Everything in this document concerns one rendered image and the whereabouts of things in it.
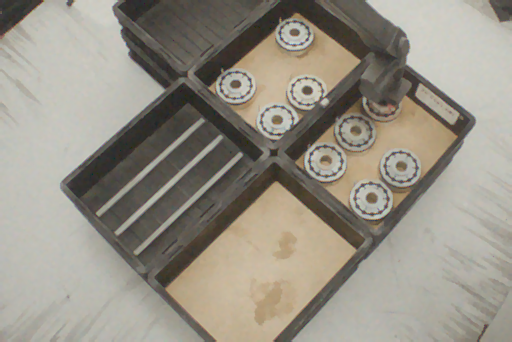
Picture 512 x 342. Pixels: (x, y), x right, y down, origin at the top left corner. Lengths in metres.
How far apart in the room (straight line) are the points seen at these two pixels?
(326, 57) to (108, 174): 0.64
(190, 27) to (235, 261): 0.66
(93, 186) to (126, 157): 0.11
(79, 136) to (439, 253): 1.01
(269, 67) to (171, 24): 0.31
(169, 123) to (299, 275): 0.50
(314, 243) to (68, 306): 0.62
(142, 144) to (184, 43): 0.31
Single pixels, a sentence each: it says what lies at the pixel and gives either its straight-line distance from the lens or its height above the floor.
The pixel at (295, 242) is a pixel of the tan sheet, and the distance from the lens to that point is 1.44.
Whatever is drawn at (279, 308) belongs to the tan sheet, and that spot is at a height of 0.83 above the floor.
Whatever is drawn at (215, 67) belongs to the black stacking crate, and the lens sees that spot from 1.59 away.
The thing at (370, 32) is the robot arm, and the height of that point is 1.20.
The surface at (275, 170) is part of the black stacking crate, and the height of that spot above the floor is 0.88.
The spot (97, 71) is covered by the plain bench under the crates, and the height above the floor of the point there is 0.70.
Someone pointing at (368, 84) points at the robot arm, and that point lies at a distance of 1.35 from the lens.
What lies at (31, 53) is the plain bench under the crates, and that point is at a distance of 1.96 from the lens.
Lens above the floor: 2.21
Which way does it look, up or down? 62 degrees down
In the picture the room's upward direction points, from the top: 6 degrees clockwise
